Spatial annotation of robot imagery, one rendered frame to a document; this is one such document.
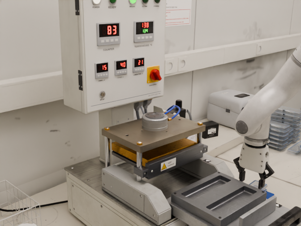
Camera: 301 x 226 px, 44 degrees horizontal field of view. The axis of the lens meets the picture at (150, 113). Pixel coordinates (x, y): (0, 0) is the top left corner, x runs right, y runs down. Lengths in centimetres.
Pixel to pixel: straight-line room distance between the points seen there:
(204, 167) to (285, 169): 68
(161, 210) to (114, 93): 40
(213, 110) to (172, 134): 108
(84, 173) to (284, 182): 86
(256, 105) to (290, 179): 56
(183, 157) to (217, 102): 104
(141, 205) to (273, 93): 56
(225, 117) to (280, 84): 88
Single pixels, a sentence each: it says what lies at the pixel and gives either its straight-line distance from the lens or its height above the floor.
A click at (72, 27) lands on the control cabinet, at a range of 114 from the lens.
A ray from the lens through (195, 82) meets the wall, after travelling 213.
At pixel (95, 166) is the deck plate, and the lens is 132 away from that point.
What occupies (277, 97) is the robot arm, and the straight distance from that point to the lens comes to 127.
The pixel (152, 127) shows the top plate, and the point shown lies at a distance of 111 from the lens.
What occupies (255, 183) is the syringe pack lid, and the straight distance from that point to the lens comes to 156.
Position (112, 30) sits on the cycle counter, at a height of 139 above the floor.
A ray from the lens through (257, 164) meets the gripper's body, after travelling 142.
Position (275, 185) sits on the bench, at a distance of 167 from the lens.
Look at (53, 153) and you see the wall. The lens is 157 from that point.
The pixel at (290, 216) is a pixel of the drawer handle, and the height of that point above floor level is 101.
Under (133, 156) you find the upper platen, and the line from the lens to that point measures 110.
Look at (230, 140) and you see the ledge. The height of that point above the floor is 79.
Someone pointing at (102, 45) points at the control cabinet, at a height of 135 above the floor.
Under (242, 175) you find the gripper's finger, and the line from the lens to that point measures 148.
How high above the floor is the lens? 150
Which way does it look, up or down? 18 degrees down
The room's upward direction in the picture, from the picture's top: 1 degrees clockwise
